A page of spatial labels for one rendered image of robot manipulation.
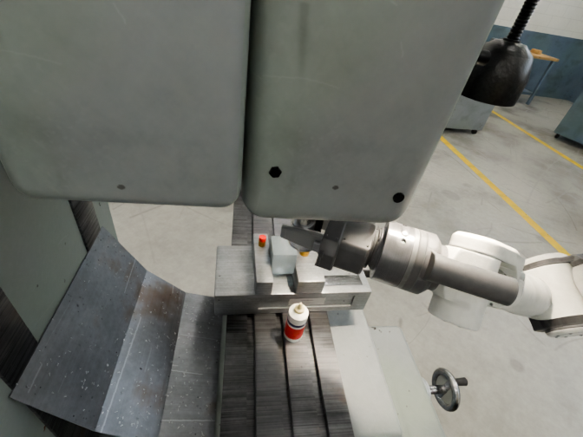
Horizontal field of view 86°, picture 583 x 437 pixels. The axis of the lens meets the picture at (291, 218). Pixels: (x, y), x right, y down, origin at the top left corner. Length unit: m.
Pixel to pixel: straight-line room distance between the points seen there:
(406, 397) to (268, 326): 0.43
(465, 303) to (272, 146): 0.32
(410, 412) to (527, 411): 1.25
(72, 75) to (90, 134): 0.04
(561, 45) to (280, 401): 9.28
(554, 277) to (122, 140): 0.66
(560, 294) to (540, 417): 1.53
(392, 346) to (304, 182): 0.79
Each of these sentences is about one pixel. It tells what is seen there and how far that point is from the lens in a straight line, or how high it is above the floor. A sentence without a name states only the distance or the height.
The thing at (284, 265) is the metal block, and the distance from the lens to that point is 0.69.
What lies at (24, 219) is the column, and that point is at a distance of 0.53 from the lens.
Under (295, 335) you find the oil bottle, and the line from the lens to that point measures 0.69.
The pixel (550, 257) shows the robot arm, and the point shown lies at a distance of 0.71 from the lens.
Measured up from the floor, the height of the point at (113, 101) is 1.44.
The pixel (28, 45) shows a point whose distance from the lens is 0.27.
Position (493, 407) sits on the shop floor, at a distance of 2.05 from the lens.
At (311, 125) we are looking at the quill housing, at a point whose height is 1.43.
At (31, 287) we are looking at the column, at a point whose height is 1.15.
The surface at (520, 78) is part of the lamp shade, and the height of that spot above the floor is 1.47.
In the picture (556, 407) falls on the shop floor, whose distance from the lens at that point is 2.28.
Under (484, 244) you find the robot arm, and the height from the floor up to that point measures 1.29.
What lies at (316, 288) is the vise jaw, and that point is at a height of 1.00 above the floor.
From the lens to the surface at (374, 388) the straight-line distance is 0.81.
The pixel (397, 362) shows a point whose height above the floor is 0.71.
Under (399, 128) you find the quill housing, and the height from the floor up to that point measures 1.43.
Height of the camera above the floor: 1.53
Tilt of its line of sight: 38 degrees down
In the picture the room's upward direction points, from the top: 10 degrees clockwise
